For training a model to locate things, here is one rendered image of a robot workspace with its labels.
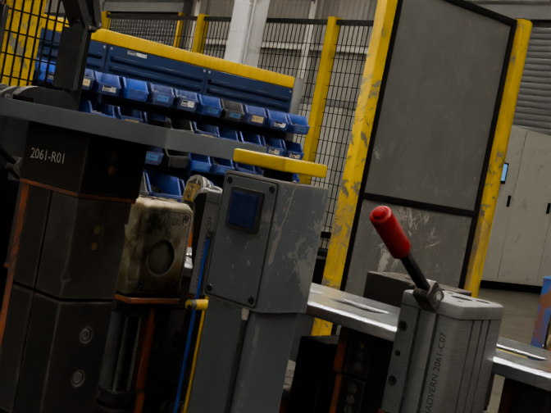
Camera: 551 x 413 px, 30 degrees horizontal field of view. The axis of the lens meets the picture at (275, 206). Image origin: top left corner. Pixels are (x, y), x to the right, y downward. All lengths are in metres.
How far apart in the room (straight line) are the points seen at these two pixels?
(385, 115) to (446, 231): 0.71
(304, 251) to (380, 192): 3.61
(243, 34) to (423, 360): 5.52
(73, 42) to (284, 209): 0.44
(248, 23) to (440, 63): 2.04
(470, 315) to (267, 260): 0.20
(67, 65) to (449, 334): 0.55
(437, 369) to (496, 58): 4.07
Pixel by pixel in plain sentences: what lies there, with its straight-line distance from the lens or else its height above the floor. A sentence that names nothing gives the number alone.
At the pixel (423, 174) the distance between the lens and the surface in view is 4.67.
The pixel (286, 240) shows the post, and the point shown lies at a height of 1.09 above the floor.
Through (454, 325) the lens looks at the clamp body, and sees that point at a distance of 0.94.
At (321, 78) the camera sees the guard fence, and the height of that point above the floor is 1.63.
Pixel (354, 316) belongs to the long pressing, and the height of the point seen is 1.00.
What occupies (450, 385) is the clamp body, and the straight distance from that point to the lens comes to 0.95.
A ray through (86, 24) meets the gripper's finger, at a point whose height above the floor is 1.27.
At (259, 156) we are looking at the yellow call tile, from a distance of 0.87.
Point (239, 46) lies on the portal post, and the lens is 6.41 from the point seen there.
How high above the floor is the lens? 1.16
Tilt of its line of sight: 3 degrees down
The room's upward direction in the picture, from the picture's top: 11 degrees clockwise
